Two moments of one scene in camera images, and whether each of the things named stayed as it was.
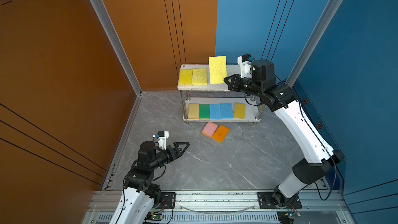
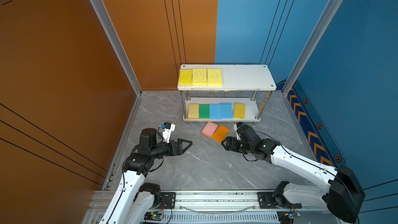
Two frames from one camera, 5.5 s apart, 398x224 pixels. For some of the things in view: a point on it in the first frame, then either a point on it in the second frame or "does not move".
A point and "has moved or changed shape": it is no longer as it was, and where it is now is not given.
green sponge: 203,111 does not move
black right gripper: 234,86 to 232,144
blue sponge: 215,111 does not move
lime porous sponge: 218,69 has moved or changed shape
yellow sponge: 239,111 does not move
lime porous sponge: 199,77 does not move
